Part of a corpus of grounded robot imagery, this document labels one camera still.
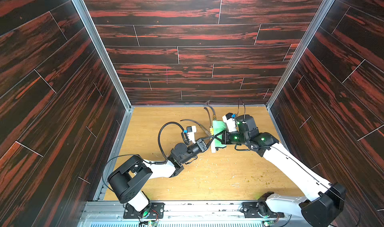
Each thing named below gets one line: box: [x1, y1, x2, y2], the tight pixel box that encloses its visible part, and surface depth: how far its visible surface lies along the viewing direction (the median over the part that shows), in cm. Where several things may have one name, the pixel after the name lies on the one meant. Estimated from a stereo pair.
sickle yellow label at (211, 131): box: [209, 125, 214, 139], surface depth 76 cm
